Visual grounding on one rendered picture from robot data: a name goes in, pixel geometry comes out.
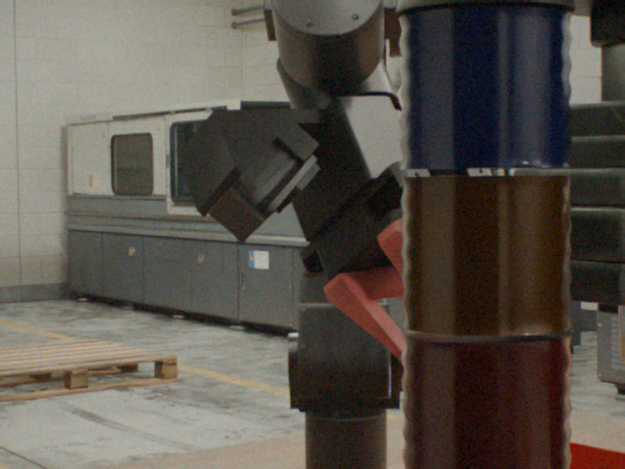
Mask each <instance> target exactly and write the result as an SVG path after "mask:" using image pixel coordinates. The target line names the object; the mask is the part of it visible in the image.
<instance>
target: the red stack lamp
mask: <svg viewBox="0 0 625 469"><path fill-rule="evenodd" d="M401 334H402V338H403V343H404V348H403V352H402V356H401V359H402V362H403V366H404V373H403V377H402V381H400V382H402V387H403V391H404V398H403V402H402V410H403V415H404V422H403V426H401V435H403V438H404V447H403V450H402V452H401V458H402V462H404V466H405V468H404V469H569V468H570V464H571V461H572V455H571V451H570V447H569V444H570V440H571V435H572V431H571V427H570V423H569V418H570V415H571V411H572V406H571V402H570V397H569V394H570V390H571V386H572V381H571V377H570V373H569V370H570V366H571V361H572V356H571V352H570V349H569V343H570V340H571V336H572V333H571V332H570V331H568V330H566V331H562V332H555V333H547V334H535V335H516V336H466V335H446V334H433V333H425V332H418V331H412V330H408V329H405V330H403V331H402V332H401Z"/></svg>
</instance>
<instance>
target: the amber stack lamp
mask: <svg viewBox="0 0 625 469"><path fill-rule="evenodd" d="M571 177H572V175H519V176H425V177H400V178H401V181H402V185H403V193H402V197H401V201H400V202H401V207H402V211H403V217H402V222H401V230H402V234H403V244H402V247H401V254H402V259H403V263H404V264H403V269H402V273H401V279H402V283H403V287H404V289H403V294H402V298H401V303H402V308H403V311H404V315H403V319H402V323H401V327H403V328H405V329H408V330H412V331H418V332H425V333H433V334H446V335H466V336H516V335H535V334H547V333H555V332H562V331H566V330H569V329H571V328H572V324H571V320H570V316H569V312H570V307H571V303H572V300H571V296H570V291H569V287H570V283H571V279H572V273H571V269H570V266H569V261H570V257H571V253H572V249H571V245H570V241H569V236H570V232H571V228H572V225H571V220H570V216H569V211H570V207H571V202H572V198H571V194H570V190H569V185H570V181H571Z"/></svg>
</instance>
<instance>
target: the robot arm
mask: <svg viewBox="0 0 625 469"><path fill-rule="evenodd" d="M397 3H398V0H263V12H264V18H265V25H266V26H267V32H268V39H269V42H274V41H276V44H277V50H278V58H277V61H276V69H277V73H278V75H279V78H280V80H281V83H282V85H284V89H285V91H286V94H287V96H288V99H289V101H290V104H291V106H292V109H214V110H213V111H212V112H211V113H210V115H209V116H208V117H207V118H206V120H205V121H204V123H203V124H202V126H201V127H200V128H198V129H197V131H196V132H195V133H194V134H193V136H192V137H191V138H190V140H189V141H188V143H187V144H186V145H185V147H184V148H183V149H181V150H180V152H179V153H178V154H177V157H178V159H179V162H180V165H181V168H182V170H184V174H185V177H186V180H187V185H188V187H189V191H190V194H191V197H192V200H193V203H194V205H195V209H196V211H197V212H198V213H199V214H201V215H202V216H203V217H205V216H206V215H207V214H209V215H210V216H211V217H212V218H213V219H215V220H216V221H219V222H220V224H221V225H222V226H223V227H224V228H226V229H227V230H228V231H229V232H230V233H231V234H232V235H234V236H235V237H237V238H238V240H239V241H240V242H241V243H244V242H245V240H246V238H247V237H248V236H249V235H251V234H252V233H253V232H255V231H256V230H257V229H259V228H260V227H261V226H262V225H263V224H264V222H265V221H266V220H267V219H268V218H269V217H270V216H271V214H272V213H273V212H274V211H275V212H276V213H278V214H279V213H280V212H281V211H282V210H284V209H285V208H286V207H287V205H288V204H289V203H290V202H291V203H292V205H293V209H294V211H295V214H296V216H297V219H298V222H299V225H301V228H302V230H303V233H304V236H305V238H306V241H307V242H308V243H309V244H308V245H307V246H306V247H305V248H304V249H303V250H302V251H301V252H299V253H298V258H299V261H301V263H302V266H303V269H304V274H303V278H302V281H301V283H299V303H298V312H297V333H289V336H288V378H289V396H290V408H297V409H298V411H299V412H301V413H304V414H305V460H306V469H388V411H387V410H386V408H389V409H399V392H404V391H403V387H402V382H400V381H402V377H403V373H404V366H403V362H402V359H401V356H402V352H403V348H404V343H403V338H402V334H401V332H402V331H401V330H399V329H398V327H397V326H396V324H395V323H394V321H393V320H392V319H391V318H390V303H387V298H393V297H402V294H403V289H404V287H403V283H402V279H401V273H402V269H403V264H404V263H403V259H402V254H401V247H402V244H403V234H402V230H401V222H402V217H403V211H402V207H401V202H400V201H401V197H402V193H403V185H402V181H401V178H400V177H425V176H492V175H491V173H490V170H489V169H483V168H463V169H400V167H401V163H402V160H403V154H402V150H401V146H400V143H401V138H402V133H403V131H402V127H401V123H400V119H399V117H400V116H401V113H402V109H403V106H402V103H400V102H399V98H398V96H397V94H396V90H395V87H394V85H393V82H392V80H391V78H390V76H389V74H388V72H387V40H389V57H390V58H402V54H401V53H400V49H399V45H398V43H399V39H400V35H401V34H402V28H400V24H399V21H398V19H399V16H397V15H396V6H397ZM390 351H391V389H390Z"/></svg>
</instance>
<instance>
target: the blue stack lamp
mask: <svg viewBox="0 0 625 469"><path fill-rule="evenodd" d="M571 17H572V13H570V12H567V11H566V10H561V9H554V8H542V7H520V6H492V7H464V8H448V9H438V10H429V11H422V12H415V13H410V14H406V15H403V16H400V17H399V19H398V21H399V24H400V28H402V34H401V35H400V39H399V43H398V45H399V49H400V53H401V54H402V61H401V64H400V65H399V74H401V78H402V81H403V82H402V86H401V91H399V97H400V98H401V101H402V106H403V109H402V113H401V116H400V117H399V119H400V123H401V127H402V131H403V133H402V138H401V143H400V146H401V150H402V154H403V160H402V163H401V167H400V169H463V168H557V167H572V165H571V162H570V158H569V152H570V148H571V144H572V140H571V137H570V132H569V127H570V123H571V119H572V114H571V110H570V106H569V102H570V97H571V93H572V89H571V85H570V80H569V76H570V73H571V69H572V62H571V58H570V55H569V51H570V46H571V42H572V37H571V34H570V30H569V25H570V21H571Z"/></svg>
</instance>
